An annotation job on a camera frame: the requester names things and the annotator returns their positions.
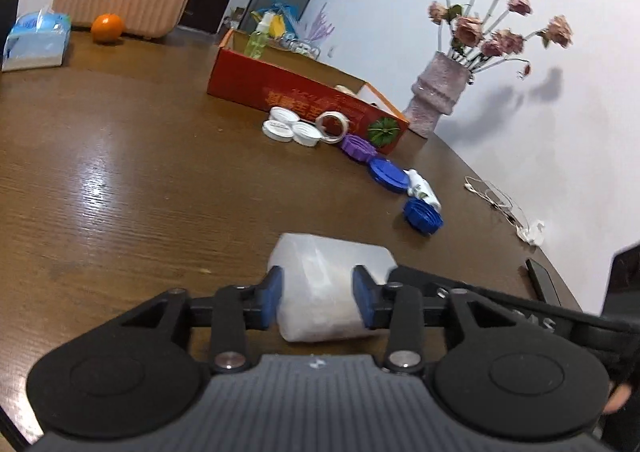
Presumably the translucent white plastic jar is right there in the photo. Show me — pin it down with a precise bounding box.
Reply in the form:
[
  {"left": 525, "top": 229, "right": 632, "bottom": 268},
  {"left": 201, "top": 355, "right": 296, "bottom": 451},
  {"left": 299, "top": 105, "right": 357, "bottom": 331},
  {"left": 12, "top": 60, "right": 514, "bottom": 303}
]
[{"left": 267, "top": 233, "right": 397, "bottom": 342}]

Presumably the blue ridged bottle cap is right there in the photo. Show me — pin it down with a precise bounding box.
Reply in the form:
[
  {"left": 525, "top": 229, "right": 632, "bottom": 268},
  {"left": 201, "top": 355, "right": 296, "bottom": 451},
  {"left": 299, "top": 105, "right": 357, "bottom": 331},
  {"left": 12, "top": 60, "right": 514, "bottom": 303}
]
[{"left": 402, "top": 198, "right": 444, "bottom": 235}]

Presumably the white small spray bottle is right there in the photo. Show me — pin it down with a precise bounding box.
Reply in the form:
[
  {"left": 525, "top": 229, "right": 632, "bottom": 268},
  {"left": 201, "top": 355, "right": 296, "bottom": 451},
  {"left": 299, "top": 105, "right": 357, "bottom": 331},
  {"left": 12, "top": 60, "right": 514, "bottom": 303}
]
[{"left": 405, "top": 169, "right": 442, "bottom": 214}]

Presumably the person's hand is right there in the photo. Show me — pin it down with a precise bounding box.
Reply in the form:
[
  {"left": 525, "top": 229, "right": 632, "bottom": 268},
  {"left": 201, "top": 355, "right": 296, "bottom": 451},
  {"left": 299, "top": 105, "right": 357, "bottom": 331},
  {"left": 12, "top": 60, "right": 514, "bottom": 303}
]
[{"left": 603, "top": 383, "right": 632, "bottom": 415}]

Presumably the blue flat round lid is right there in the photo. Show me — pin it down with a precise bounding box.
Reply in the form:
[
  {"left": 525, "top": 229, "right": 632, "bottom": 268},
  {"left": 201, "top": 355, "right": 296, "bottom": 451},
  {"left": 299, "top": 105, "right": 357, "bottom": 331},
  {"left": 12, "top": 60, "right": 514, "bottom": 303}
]
[{"left": 368, "top": 157, "right": 409, "bottom": 193}]

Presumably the black phone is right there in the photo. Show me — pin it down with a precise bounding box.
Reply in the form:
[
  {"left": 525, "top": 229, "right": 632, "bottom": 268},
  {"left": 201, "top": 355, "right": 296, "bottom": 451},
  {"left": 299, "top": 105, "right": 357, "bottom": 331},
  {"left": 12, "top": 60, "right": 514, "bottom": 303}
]
[{"left": 525, "top": 258, "right": 561, "bottom": 307}]

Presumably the purple ridged lid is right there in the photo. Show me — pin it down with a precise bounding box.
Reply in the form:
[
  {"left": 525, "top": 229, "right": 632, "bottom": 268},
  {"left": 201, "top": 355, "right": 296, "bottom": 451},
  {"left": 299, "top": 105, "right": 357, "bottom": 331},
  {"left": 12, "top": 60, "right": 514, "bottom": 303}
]
[{"left": 341, "top": 134, "right": 378, "bottom": 164}]

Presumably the white jar lid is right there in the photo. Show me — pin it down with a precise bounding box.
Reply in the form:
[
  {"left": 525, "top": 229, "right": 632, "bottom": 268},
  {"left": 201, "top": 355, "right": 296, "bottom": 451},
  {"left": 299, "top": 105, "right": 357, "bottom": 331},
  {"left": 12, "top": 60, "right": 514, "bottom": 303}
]
[
  {"left": 269, "top": 106, "right": 300, "bottom": 126},
  {"left": 291, "top": 122, "right": 323, "bottom": 148},
  {"left": 262, "top": 120, "right": 293, "bottom": 143}
]

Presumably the small yellow beige box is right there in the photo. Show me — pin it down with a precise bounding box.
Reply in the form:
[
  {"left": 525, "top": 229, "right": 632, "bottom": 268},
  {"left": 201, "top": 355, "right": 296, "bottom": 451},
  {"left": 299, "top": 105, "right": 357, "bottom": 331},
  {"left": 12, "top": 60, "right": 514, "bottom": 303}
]
[{"left": 334, "top": 85, "right": 356, "bottom": 97}]

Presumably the pink textured vase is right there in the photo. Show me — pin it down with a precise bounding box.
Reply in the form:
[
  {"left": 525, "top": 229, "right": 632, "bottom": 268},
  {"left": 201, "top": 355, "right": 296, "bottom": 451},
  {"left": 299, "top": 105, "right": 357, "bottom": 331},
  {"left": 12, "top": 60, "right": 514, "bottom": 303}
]
[{"left": 404, "top": 51, "right": 472, "bottom": 139}]

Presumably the red cardboard box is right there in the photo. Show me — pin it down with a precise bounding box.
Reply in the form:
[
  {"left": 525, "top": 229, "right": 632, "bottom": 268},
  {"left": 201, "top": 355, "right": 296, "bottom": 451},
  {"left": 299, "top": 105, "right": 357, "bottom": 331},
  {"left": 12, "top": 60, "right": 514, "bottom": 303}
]
[{"left": 207, "top": 30, "right": 408, "bottom": 154}]

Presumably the green spray bottle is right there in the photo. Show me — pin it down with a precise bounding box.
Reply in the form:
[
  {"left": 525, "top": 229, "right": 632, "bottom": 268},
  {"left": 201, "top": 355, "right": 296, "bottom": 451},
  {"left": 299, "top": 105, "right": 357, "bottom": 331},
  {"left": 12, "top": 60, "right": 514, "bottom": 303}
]
[{"left": 244, "top": 11, "right": 274, "bottom": 60}]

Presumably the yellow blue toy clutter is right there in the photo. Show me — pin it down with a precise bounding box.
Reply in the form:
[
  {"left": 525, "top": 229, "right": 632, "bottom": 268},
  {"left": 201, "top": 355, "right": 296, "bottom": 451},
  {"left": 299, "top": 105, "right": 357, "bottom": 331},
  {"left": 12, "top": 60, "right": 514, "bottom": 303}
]
[{"left": 250, "top": 0, "right": 321, "bottom": 60}]

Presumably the orange fruit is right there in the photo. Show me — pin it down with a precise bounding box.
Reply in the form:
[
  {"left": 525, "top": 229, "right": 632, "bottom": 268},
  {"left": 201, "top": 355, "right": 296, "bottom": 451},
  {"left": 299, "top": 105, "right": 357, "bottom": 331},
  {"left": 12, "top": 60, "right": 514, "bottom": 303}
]
[{"left": 90, "top": 13, "right": 125, "bottom": 45}]

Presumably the blue tissue pack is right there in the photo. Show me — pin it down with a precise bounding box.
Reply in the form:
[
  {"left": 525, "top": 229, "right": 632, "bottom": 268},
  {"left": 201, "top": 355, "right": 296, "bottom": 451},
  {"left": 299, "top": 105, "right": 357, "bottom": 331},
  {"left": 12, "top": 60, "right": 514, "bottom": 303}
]
[{"left": 2, "top": 9, "right": 72, "bottom": 73}]

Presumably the white earphone cable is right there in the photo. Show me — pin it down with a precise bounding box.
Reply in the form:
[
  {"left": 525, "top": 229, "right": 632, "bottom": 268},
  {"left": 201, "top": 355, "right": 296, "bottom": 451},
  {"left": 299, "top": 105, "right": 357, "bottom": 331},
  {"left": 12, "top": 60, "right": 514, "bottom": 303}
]
[{"left": 463, "top": 174, "right": 547, "bottom": 248}]

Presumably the white ring tape roll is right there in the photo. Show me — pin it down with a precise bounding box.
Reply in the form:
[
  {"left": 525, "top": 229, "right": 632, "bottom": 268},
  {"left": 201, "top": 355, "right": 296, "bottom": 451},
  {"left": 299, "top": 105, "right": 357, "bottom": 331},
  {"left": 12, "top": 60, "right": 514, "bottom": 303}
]
[{"left": 314, "top": 111, "right": 349, "bottom": 144}]

